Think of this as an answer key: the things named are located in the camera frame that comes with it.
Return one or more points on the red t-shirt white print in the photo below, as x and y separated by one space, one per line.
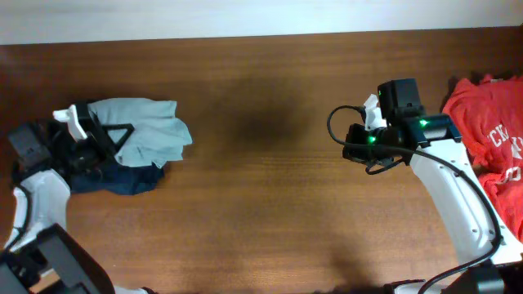
488 114

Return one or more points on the folded dark navy garment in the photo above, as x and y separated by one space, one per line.
117 179

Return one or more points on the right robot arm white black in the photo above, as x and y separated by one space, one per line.
489 255

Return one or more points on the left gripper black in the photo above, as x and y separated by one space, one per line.
97 139

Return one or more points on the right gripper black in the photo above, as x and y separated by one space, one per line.
357 153

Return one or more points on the light blue grey t-shirt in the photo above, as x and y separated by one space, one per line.
159 136

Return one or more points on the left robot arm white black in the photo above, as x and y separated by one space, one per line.
40 256

